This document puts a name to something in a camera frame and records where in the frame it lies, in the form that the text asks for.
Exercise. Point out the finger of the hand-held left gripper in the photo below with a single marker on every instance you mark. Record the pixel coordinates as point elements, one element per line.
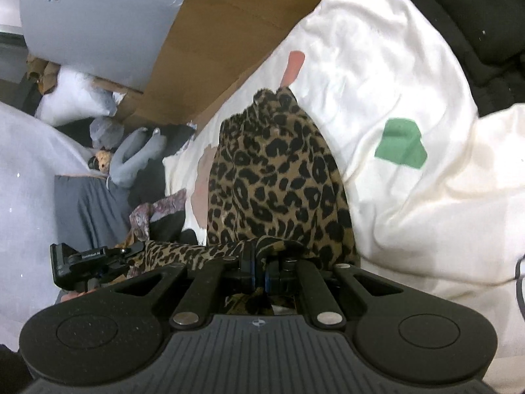
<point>125,253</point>

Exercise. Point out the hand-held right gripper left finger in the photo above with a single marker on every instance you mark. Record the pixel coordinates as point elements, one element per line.
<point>248,273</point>

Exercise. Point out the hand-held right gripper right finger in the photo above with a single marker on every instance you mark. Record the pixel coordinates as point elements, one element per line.
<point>272,281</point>

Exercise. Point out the leopard print skirt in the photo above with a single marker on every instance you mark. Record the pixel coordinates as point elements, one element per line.
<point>270,180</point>

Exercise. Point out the grey folded garment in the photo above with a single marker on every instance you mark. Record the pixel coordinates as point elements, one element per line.
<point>86,209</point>

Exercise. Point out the floral patterned garment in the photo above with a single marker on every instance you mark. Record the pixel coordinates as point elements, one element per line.
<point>164,207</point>

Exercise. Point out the white sheer curtain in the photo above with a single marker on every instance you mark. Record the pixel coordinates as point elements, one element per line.
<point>24,213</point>

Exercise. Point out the black cloth heap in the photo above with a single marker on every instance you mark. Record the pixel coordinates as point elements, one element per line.
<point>151,180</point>

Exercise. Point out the spotted plush toy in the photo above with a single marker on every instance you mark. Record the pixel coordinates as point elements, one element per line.
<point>102,161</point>

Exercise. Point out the clear plastic bag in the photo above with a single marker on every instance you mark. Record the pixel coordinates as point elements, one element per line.
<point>106,131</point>

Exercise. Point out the cream bear printed blanket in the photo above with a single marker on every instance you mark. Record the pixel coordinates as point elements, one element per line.
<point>410,213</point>

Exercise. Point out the white plastic bag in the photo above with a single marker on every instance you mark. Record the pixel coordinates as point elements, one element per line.
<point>74,94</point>

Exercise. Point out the cardboard box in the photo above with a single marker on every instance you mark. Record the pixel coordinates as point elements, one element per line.
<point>41,74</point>

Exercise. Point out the folded cardboard sheet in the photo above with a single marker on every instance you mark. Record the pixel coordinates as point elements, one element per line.
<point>213,57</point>

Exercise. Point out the grey wrapped box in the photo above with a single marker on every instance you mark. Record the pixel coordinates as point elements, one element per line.
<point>98,20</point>

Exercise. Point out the black folded garment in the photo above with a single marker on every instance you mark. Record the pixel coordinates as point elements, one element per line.
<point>471,16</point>

